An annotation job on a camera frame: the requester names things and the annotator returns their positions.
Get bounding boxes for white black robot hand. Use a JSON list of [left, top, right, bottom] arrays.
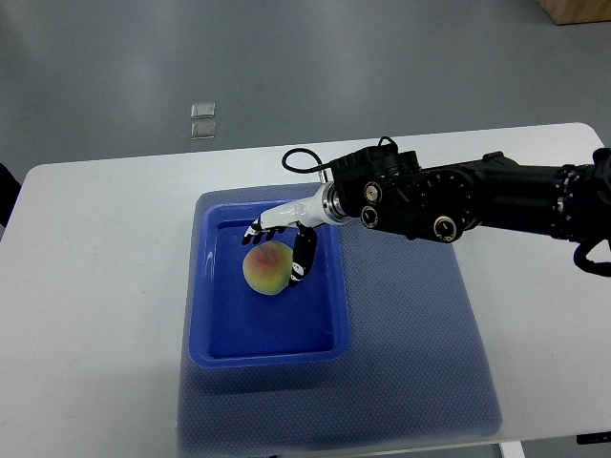
[[242, 184, 334, 287]]

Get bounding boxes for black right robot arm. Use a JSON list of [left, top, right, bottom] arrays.
[[242, 136, 610, 286]]

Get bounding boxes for upper metal floor plate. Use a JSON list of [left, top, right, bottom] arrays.
[[190, 102, 216, 119]]

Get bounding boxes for blue plastic tray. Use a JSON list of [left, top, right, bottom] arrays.
[[188, 201, 350, 369]]

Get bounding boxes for dark object at left edge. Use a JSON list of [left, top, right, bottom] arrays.
[[0, 163, 21, 228]]

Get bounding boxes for green pink peach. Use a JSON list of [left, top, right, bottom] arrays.
[[242, 241, 292, 296]]

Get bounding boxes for blue grey textured mat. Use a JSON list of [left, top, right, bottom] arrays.
[[178, 184, 502, 457]]

